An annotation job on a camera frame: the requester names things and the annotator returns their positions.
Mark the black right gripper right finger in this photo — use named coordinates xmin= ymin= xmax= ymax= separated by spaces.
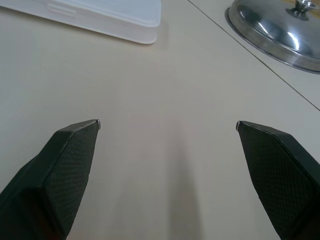
xmin=235 ymin=120 xmax=320 ymax=240

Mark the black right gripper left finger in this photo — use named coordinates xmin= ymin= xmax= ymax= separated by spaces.
xmin=0 ymin=119 xmax=101 ymax=240

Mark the stainless steel pot lid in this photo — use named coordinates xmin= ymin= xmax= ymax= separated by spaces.
xmin=224 ymin=0 xmax=320 ymax=75

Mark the white plastic box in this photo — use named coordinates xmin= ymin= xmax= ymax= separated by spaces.
xmin=0 ymin=0 xmax=162 ymax=45

